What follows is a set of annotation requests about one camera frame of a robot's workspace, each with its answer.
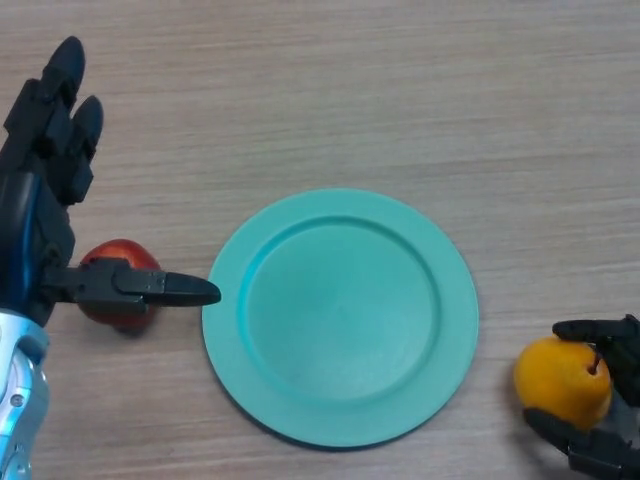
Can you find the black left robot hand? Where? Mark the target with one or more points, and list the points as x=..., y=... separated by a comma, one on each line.
x=40, y=220

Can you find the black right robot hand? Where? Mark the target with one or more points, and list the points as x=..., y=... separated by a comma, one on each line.
x=627, y=360

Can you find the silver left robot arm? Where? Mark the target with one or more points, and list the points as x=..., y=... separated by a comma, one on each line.
x=17, y=395

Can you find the red apple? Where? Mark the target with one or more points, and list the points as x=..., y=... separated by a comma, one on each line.
x=120, y=250

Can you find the green round plate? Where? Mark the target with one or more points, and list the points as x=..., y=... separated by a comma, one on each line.
x=345, y=320

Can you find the yellow pear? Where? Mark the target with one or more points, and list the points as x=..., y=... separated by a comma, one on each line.
x=560, y=380

